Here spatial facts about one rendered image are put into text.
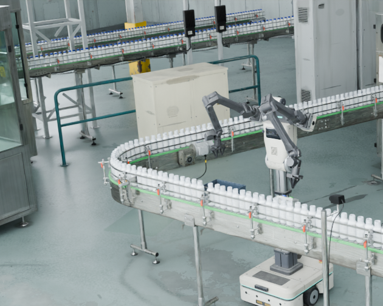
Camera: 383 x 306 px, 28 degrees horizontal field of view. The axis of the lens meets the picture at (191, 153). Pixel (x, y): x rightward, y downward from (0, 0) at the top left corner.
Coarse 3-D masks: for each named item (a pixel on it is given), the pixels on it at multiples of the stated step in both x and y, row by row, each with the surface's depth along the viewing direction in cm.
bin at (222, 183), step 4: (216, 180) 635; (220, 180) 633; (224, 180) 630; (204, 184) 625; (220, 184) 634; (224, 184) 631; (228, 184) 628; (232, 184) 624; (236, 184) 621; (240, 184) 618; (204, 188) 625; (232, 188) 626; (240, 188) 610; (244, 188) 615; (184, 224) 606; (204, 228) 593
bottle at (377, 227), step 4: (376, 220) 471; (380, 220) 469; (376, 224) 468; (380, 224) 469; (376, 228) 468; (380, 228) 468; (376, 236) 469; (380, 236) 469; (376, 240) 470; (380, 240) 470; (376, 244) 471
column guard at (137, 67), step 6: (126, 24) 1591; (132, 24) 1580; (138, 24) 1580; (144, 24) 1593; (132, 66) 1615; (138, 66) 1603; (144, 66) 1610; (132, 72) 1620; (138, 72) 1607; (144, 72) 1613
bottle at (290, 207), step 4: (288, 204) 512; (292, 204) 513; (288, 208) 512; (292, 208) 512; (288, 212) 512; (288, 216) 513; (292, 216) 513; (292, 220) 514; (288, 224) 515; (292, 224) 514
